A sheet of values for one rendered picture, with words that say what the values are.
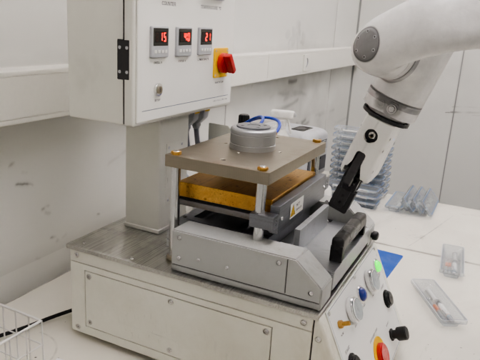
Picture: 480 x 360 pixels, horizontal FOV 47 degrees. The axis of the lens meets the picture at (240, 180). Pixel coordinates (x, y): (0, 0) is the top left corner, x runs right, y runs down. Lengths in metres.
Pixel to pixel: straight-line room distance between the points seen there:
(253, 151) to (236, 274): 0.21
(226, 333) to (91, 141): 0.63
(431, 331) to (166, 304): 0.55
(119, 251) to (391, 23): 0.56
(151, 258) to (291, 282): 0.26
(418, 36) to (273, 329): 0.45
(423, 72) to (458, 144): 2.56
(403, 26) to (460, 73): 2.59
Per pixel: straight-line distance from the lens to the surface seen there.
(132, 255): 0.96
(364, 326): 0.96
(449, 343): 1.18
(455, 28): 0.74
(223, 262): 0.85
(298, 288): 0.81
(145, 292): 0.94
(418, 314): 1.25
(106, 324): 1.03
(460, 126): 3.36
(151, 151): 1.01
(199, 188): 0.90
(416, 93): 0.84
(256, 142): 0.92
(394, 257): 1.51
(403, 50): 0.75
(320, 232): 0.99
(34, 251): 1.27
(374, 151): 0.84
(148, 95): 0.90
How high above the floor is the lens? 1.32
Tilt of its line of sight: 16 degrees down
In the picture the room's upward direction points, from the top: 3 degrees clockwise
